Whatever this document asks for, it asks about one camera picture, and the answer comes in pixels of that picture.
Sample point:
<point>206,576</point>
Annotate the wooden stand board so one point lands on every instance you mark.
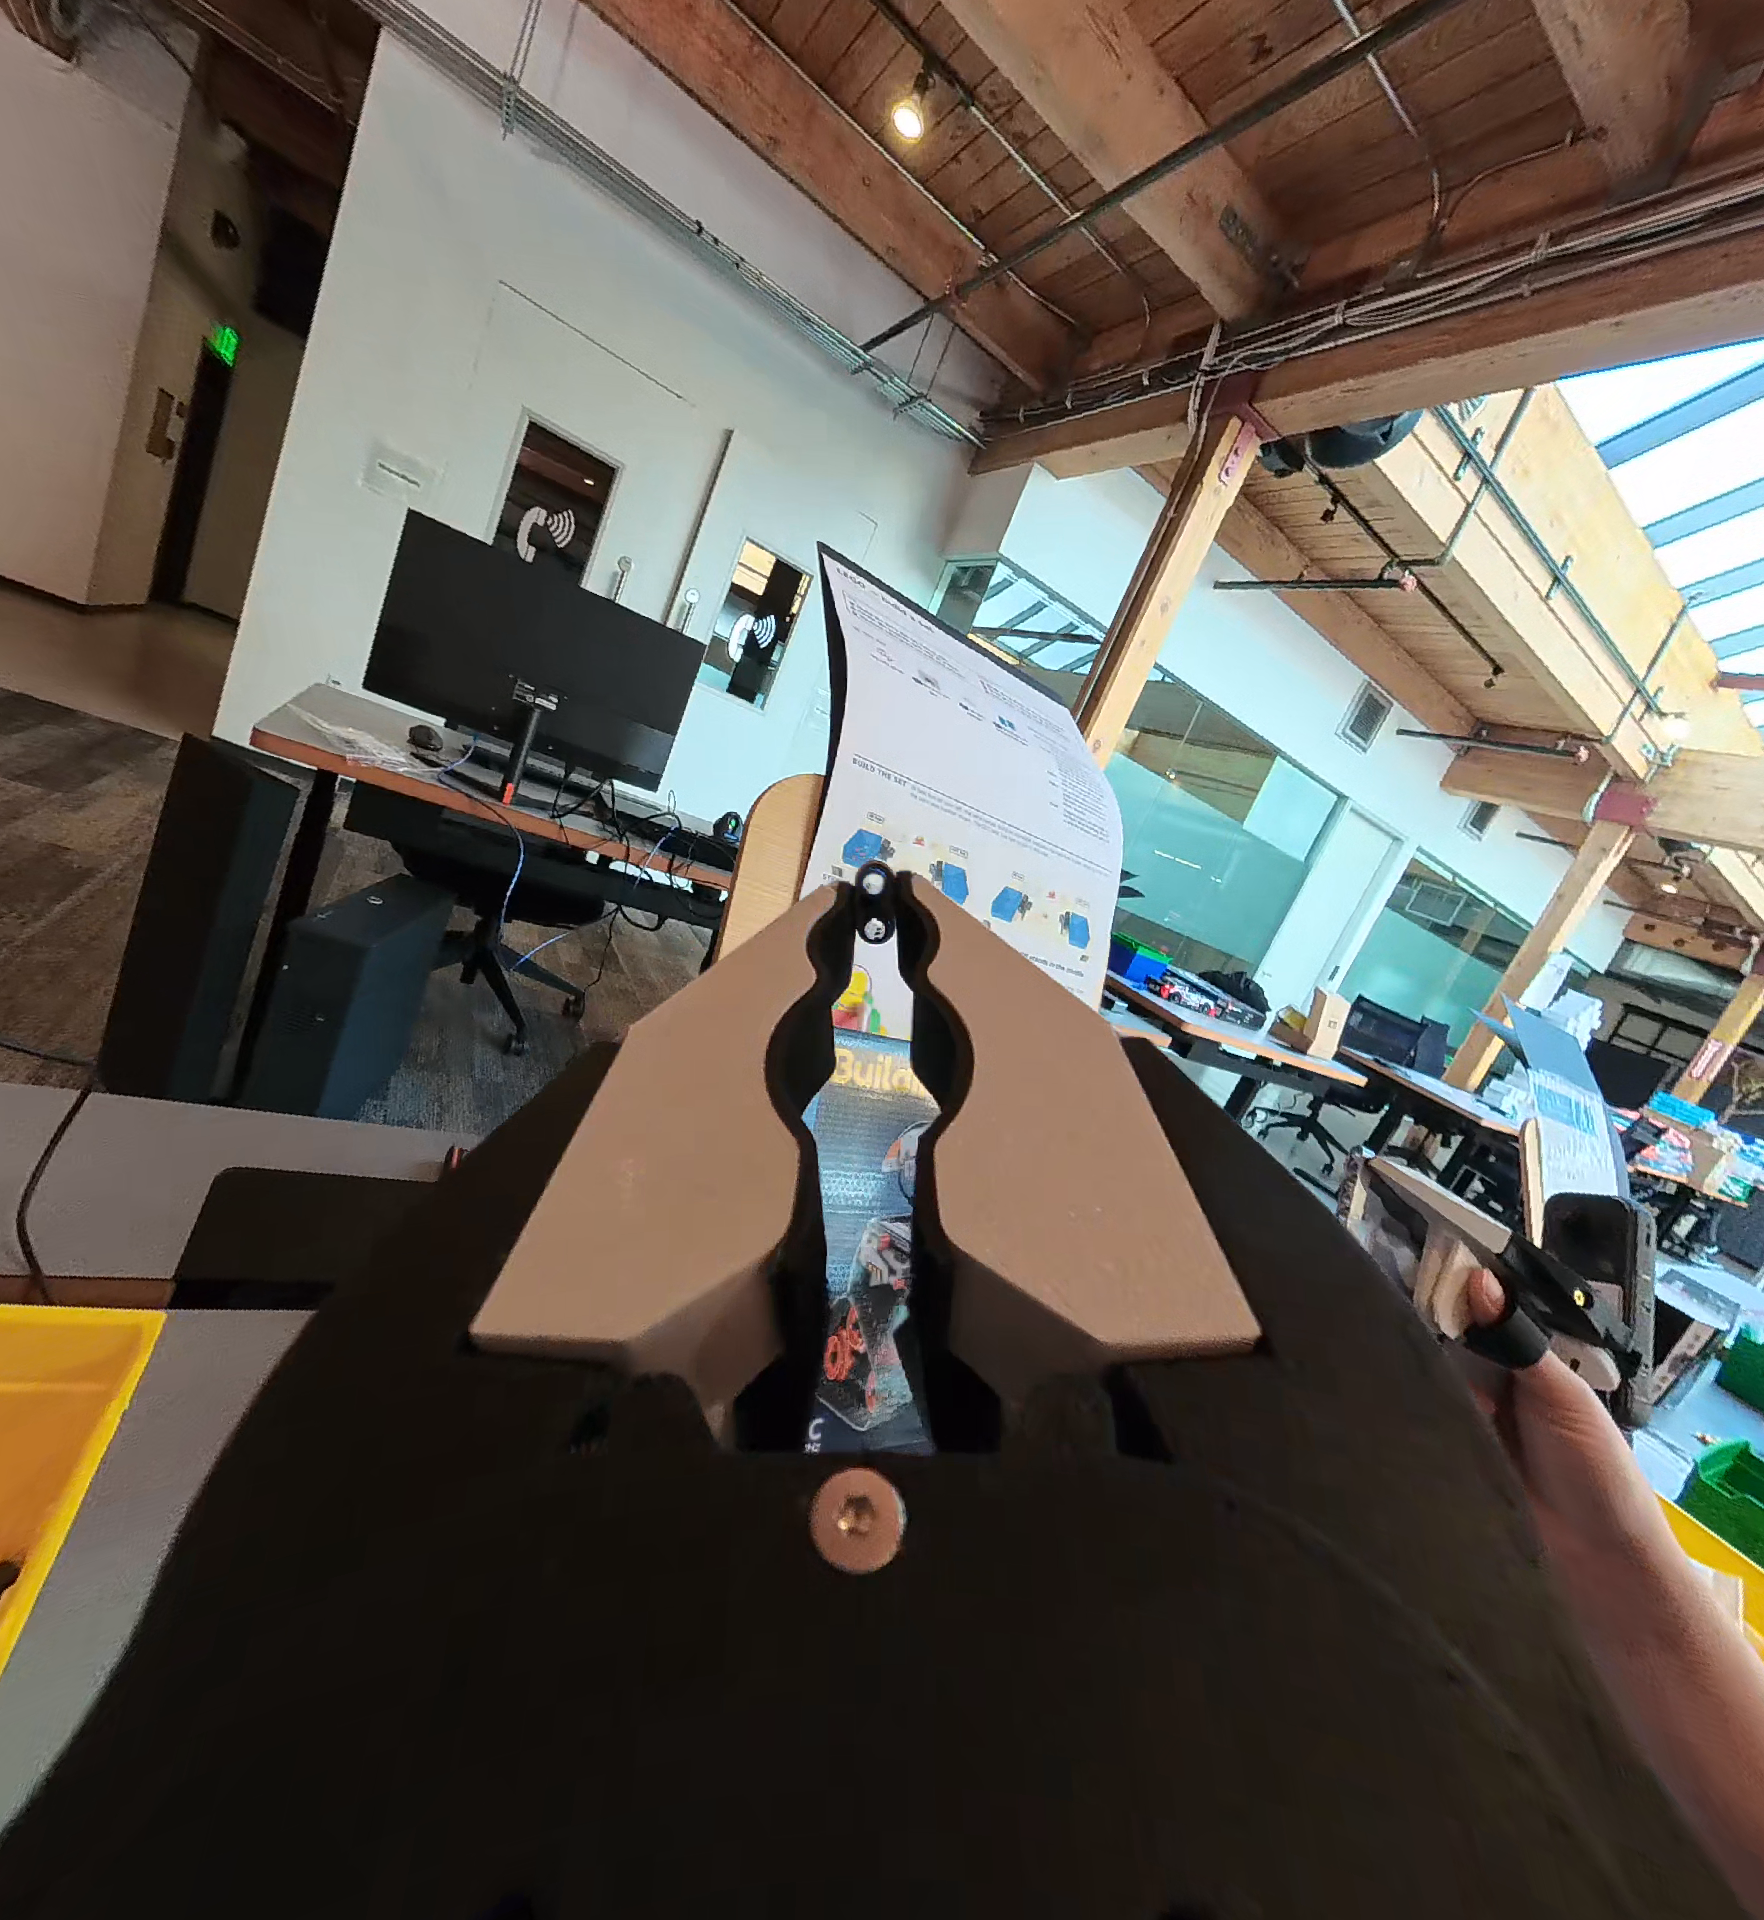
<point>771,864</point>

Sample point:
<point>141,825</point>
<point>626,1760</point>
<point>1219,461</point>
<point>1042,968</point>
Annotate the phone icon door window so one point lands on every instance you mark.
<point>560,503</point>
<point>765,629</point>

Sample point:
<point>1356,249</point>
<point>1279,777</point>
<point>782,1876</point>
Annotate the grey desk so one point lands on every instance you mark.
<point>162,1501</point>

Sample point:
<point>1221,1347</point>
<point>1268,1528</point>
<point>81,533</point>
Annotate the black swivel chair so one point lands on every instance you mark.
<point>507,915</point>

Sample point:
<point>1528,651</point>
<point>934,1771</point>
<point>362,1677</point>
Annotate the wooden monitor desk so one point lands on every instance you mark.
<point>357,743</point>

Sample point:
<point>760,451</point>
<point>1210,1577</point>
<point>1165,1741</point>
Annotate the wooden office desk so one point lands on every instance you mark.
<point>1227,1035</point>

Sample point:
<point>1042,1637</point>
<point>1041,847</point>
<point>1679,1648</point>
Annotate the yellow parts bin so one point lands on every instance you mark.
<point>26,1409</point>

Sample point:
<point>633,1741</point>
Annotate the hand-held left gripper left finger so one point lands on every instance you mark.
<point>642,1201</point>

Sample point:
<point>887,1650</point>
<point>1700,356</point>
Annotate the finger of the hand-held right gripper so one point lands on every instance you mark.
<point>1439,1201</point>

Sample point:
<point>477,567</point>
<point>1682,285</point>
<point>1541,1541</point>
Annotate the person's right forearm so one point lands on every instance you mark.
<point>1692,1695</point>

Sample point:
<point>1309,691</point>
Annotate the blue robot kit box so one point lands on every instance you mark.
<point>867,1201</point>

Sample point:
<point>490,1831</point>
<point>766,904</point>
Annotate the dark tower device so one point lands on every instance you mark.
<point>200,915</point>

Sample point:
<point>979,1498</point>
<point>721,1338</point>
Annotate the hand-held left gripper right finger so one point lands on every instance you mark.
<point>1077,1201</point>

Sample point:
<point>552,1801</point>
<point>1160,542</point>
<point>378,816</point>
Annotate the black computer tower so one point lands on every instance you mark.
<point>349,996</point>

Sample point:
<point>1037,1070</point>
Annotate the person's right hand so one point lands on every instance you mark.
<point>1565,1441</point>

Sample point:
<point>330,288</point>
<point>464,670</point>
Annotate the green exit sign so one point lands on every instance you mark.
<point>224,344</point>

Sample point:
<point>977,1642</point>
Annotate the black flat device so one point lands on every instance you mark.
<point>297,1236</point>

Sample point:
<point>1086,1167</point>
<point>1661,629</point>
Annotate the white instruction sheet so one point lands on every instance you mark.
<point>972,750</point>

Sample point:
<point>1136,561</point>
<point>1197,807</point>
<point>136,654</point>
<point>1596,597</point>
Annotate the blue toy connector pin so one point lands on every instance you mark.
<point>875,904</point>

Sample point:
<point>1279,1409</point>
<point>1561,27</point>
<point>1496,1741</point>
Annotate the black computer monitor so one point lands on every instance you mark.
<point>522,646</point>

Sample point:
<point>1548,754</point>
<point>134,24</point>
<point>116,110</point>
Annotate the tilted paper stand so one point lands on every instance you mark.
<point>1565,1109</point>

